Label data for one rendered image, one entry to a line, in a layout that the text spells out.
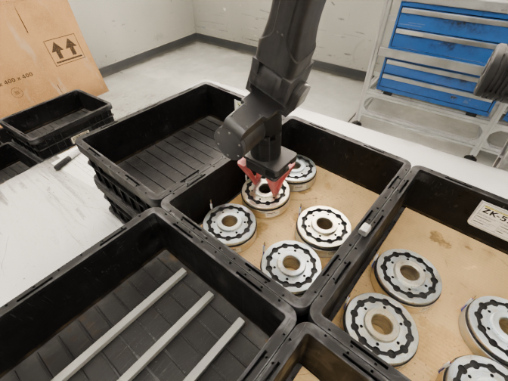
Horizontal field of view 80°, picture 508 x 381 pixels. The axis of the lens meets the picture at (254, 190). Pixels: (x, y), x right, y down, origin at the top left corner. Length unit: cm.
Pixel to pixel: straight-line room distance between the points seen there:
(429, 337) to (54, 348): 55
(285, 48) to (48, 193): 82
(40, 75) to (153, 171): 245
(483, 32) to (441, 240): 177
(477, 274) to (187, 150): 68
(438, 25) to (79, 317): 225
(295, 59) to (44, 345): 54
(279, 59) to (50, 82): 285
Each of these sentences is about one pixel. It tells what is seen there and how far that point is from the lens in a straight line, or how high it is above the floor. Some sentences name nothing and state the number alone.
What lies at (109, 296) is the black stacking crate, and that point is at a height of 83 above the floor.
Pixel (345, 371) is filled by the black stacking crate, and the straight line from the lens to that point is 42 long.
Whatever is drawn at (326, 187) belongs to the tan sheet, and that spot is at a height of 83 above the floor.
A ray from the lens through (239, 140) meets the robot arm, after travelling 44.
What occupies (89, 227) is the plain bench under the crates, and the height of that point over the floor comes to 70.
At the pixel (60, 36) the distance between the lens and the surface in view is 324.
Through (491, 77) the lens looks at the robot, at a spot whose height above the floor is 89.
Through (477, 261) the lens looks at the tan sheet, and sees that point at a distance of 69.
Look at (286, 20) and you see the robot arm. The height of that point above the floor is 121.
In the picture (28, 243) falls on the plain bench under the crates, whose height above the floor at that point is 70.
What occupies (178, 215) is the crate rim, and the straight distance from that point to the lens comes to 51.
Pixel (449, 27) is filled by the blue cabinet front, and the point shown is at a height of 78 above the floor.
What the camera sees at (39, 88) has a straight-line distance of 314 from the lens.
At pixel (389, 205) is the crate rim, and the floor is 93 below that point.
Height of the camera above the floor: 130
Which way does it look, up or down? 43 degrees down
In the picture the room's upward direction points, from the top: straight up
